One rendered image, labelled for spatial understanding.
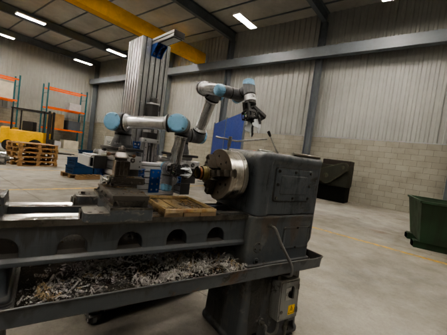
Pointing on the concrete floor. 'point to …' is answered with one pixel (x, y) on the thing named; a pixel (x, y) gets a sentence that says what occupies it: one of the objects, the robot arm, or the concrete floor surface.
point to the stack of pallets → (31, 153)
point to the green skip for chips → (428, 223)
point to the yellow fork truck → (29, 130)
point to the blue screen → (235, 126)
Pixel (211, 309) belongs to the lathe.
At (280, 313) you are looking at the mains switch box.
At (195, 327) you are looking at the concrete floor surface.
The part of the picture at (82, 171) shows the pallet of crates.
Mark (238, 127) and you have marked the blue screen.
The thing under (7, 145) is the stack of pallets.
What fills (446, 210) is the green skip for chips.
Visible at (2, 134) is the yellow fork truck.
